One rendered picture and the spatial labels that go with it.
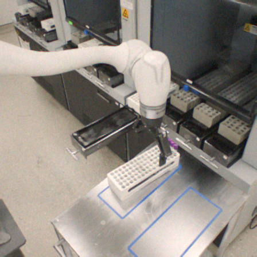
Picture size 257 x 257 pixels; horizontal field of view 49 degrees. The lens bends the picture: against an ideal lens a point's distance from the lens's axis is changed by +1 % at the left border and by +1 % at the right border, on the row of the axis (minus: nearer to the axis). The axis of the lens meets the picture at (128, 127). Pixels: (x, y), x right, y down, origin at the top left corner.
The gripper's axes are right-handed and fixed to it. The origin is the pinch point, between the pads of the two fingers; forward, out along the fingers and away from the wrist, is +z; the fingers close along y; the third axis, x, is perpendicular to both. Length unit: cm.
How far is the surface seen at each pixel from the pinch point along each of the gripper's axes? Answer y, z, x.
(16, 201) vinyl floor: -87, 93, -50
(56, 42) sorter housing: -153, 20, 29
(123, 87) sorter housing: -67, 20, 34
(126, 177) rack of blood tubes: 0.9, 5.0, -12.6
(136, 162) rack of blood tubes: -2.8, 5.2, -4.8
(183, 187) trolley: 14.3, 11.2, 5.0
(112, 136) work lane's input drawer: -29.4, 14.2, 0.3
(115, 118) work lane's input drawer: -38.5, 12.8, 8.7
